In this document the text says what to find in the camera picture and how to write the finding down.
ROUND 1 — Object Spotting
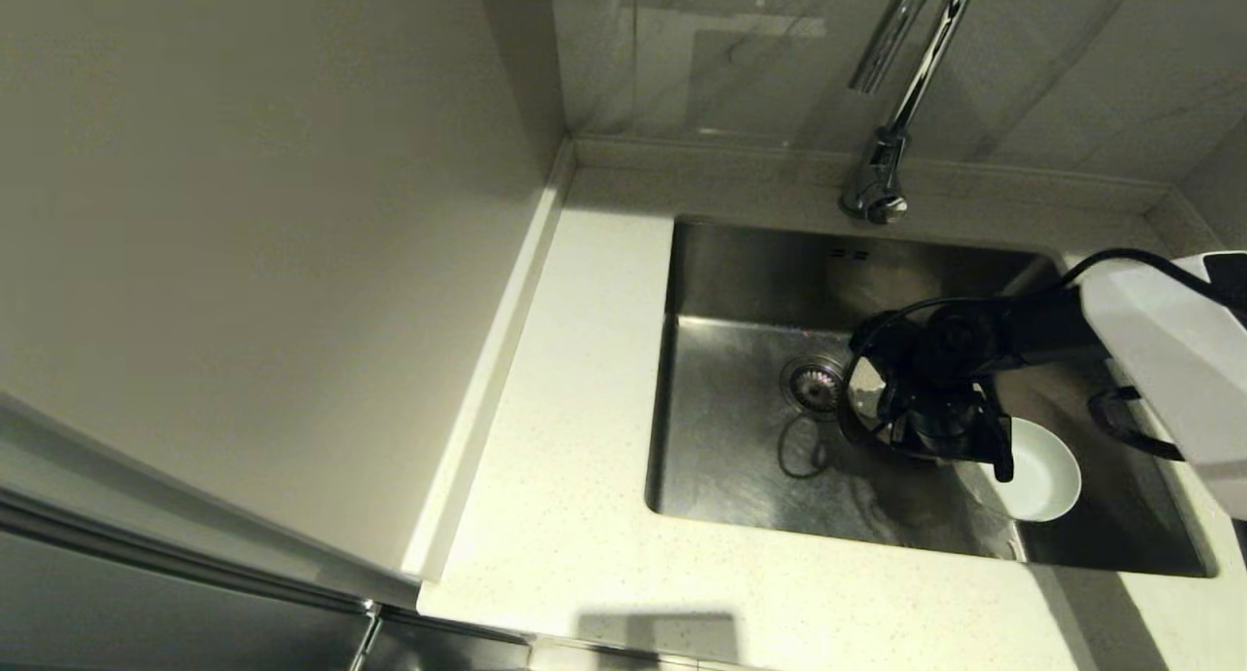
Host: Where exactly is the cream round plate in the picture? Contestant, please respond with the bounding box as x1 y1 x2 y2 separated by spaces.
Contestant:
842 354 975 460

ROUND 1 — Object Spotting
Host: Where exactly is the white ceramic bowl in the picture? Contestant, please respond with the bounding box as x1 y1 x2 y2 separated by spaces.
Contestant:
978 417 1083 524

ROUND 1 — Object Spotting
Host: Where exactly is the stainless steel sink basin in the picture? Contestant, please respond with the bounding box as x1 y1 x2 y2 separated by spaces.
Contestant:
643 215 1218 579

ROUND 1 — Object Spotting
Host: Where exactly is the round metal drain strainer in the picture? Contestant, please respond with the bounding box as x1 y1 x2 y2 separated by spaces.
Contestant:
779 354 849 422

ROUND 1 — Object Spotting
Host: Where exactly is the chrome gooseneck faucet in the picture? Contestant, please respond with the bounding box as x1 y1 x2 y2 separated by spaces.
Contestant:
839 0 980 227

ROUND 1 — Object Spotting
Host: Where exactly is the beige tall cabinet side panel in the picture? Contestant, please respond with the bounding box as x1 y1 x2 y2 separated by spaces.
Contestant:
0 0 576 582

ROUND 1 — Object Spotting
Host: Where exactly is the grey glossy cabinet front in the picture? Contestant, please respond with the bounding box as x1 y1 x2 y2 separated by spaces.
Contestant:
0 389 533 671

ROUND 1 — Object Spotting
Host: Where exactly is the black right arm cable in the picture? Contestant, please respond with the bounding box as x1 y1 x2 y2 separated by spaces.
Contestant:
840 248 1247 463

